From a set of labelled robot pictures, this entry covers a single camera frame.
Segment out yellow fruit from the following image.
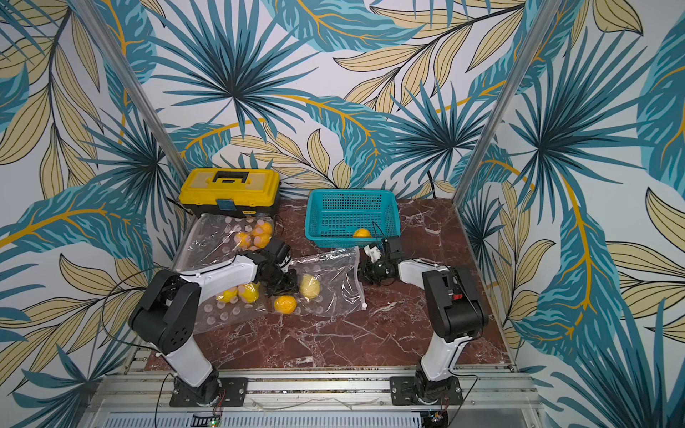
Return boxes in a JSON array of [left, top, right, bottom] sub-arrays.
[[353, 228, 372, 238]]

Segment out clear zip-top bag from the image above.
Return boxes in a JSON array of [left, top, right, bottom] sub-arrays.
[[290, 247, 367, 319]]

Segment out dotted zip-top bag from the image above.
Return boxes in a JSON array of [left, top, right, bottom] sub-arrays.
[[194, 292, 268, 333], [172, 214, 275, 272]]

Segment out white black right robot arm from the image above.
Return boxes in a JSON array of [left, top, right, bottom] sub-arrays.
[[359, 236, 489, 406]]

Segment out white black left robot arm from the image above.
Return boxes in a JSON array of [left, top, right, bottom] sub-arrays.
[[128, 238, 298, 407]]

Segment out orange fruits in left bag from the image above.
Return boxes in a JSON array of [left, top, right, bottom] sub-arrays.
[[233, 219, 274, 250]]

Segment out yellow fruits in middle bag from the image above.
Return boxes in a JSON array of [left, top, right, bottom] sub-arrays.
[[215, 283, 260, 304]]

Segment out teal plastic basket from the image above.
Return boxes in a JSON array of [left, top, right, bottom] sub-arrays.
[[305, 189, 401, 249]]

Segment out yellow black toolbox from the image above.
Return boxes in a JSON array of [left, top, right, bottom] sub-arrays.
[[179, 169, 280, 218]]

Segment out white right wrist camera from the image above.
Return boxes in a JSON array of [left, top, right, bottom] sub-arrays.
[[364, 244, 383, 263]]

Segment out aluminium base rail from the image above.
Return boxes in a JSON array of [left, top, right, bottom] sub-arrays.
[[79, 366, 550, 427]]

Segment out right aluminium frame post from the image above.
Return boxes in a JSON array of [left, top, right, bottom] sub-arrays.
[[452, 1, 561, 208]]

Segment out aluminium frame post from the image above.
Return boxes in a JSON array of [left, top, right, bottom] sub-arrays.
[[72, 0, 188, 179], [452, 1, 561, 208]]

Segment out left aluminium frame post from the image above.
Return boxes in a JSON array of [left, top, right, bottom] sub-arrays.
[[72, 0, 188, 179]]

